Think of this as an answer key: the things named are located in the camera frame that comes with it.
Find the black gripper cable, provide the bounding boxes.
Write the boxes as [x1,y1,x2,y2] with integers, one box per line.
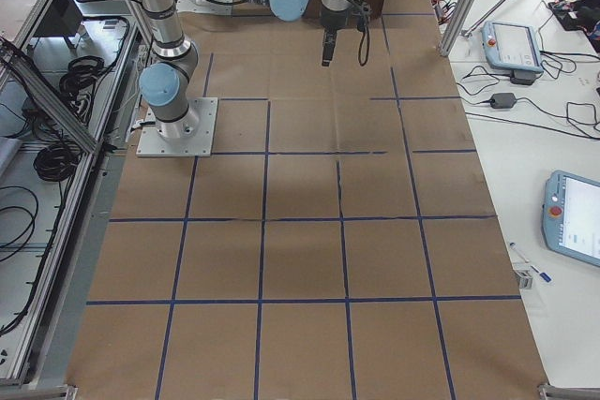
[322,0,372,67]

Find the black power adapter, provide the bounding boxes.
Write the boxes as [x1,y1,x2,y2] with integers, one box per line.
[489,93,518,110]

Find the teach pendant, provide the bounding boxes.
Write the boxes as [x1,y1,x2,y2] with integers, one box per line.
[542,170,600,267]
[481,21,543,74]

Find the far teach pendant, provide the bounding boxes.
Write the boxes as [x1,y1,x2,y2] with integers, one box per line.
[481,21,543,74]

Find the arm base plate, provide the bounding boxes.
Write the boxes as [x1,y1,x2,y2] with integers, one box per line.
[136,97,218,157]

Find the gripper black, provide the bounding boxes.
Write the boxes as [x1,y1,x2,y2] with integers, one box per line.
[320,0,370,67]

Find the near teach pendant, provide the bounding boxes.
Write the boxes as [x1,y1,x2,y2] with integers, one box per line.
[542,170,600,267]

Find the brown paper table cover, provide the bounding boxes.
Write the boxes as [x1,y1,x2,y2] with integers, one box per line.
[67,0,546,399]

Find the small grey binder clip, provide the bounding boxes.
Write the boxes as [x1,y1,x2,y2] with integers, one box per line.
[514,270,533,289]

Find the coiled black cables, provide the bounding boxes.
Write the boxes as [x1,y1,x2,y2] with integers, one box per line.
[33,141,79,184]

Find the blue white pen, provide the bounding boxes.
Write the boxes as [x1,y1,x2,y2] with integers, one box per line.
[509,242,552,283]

